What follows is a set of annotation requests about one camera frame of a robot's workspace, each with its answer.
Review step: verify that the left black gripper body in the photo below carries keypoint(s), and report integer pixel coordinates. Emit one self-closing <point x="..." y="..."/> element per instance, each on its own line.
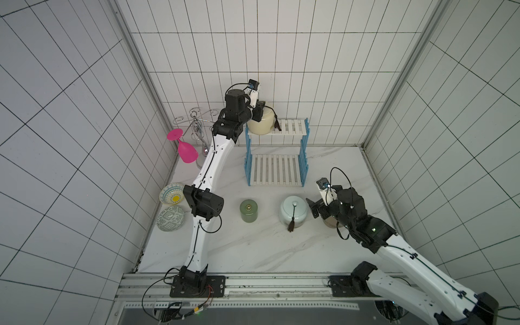
<point x="258" y="112"/>

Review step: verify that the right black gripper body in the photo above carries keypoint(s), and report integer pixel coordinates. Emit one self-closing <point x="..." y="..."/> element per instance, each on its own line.
<point x="317" y="207"/>

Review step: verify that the cream ceramic tea canister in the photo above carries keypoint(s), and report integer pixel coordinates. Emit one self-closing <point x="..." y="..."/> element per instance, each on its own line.
<point x="268" y="122"/>

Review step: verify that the brown ceramic tea canister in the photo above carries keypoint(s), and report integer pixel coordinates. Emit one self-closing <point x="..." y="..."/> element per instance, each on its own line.
<point x="330" y="222"/>

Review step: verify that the light blue tea canister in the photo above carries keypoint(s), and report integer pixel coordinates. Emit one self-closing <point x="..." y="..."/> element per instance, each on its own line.
<point x="293" y="212"/>

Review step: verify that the green ceramic tea canister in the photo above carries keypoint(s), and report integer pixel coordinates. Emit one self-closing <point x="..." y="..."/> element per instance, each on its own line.
<point x="249" y="211"/>

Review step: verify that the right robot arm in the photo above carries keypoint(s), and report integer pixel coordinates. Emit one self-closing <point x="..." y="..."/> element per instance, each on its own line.
<point x="436" y="297"/>

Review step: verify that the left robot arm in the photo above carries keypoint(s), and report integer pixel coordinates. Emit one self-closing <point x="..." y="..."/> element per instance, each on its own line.
<point x="206" y="206"/>

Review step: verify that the blue white wooden shelf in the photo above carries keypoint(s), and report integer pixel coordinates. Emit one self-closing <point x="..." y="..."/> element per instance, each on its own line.
<point x="279" y="169"/>

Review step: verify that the chrome glass holder stand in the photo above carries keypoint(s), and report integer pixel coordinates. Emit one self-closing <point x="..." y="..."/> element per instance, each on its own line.
<point x="197" y="128"/>

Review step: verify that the pink plastic wine glass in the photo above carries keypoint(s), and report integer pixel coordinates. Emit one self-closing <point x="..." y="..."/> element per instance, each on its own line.
<point x="186" y="151"/>

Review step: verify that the yellow blue patterned bowl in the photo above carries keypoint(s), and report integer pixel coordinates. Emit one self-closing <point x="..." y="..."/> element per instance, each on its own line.
<point x="172" y="194"/>

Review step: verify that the right base wiring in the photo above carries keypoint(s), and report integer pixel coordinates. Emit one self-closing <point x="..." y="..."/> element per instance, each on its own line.
<point x="392" y="310"/>

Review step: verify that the base wiring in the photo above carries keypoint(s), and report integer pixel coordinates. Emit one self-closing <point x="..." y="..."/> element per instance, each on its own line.
<point x="174" y="304"/>
<point x="392" y="310"/>

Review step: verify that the green patterned bowl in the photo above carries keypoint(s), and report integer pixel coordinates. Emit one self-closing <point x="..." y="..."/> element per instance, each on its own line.
<point x="170" y="219"/>

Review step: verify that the left base wiring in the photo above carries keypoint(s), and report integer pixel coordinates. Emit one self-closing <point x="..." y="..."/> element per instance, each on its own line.
<point x="174" y="304"/>

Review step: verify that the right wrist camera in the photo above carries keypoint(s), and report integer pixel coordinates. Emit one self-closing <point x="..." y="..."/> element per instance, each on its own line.
<point x="327" y="193"/>

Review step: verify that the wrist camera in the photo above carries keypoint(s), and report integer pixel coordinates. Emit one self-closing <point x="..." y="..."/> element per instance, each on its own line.
<point x="253" y="88"/>
<point x="327" y="193"/>

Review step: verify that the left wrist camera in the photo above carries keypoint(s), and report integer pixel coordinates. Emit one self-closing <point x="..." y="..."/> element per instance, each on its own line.
<point x="253" y="88"/>

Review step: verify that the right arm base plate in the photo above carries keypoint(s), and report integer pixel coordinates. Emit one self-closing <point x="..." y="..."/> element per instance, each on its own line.
<point x="345" y="286"/>

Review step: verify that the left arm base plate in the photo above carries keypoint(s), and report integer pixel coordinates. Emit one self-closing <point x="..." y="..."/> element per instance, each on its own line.
<point x="205" y="286"/>

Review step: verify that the aluminium mounting rail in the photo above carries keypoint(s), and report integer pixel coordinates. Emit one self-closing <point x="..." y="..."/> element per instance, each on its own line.
<point x="150" y="291"/>

